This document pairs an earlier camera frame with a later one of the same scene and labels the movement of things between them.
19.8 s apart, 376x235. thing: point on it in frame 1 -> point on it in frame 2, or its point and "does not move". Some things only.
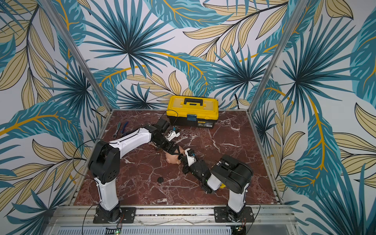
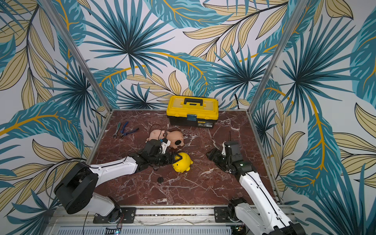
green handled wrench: x=114 y=135 does not move
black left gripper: x=168 y=149 -> x=170 y=160
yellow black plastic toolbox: x=193 y=111 does not move
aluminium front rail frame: x=198 y=220 does not move
